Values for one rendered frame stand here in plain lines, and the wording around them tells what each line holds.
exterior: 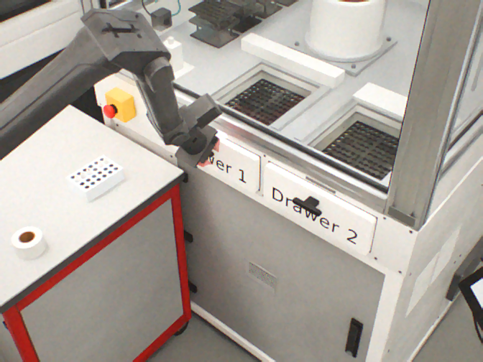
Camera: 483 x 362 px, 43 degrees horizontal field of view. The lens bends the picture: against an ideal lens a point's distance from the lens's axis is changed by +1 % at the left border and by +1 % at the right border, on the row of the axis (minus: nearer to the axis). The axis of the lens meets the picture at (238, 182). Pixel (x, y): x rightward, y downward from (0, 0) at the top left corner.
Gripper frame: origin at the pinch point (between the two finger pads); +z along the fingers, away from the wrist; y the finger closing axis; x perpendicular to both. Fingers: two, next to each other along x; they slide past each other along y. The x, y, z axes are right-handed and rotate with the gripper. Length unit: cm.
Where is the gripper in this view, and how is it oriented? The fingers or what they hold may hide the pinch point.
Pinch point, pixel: (211, 155)
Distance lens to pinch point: 150.1
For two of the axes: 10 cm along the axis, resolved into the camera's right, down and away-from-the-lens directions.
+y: 5.2, -8.5, 0.6
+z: 3.7, 2.9, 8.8
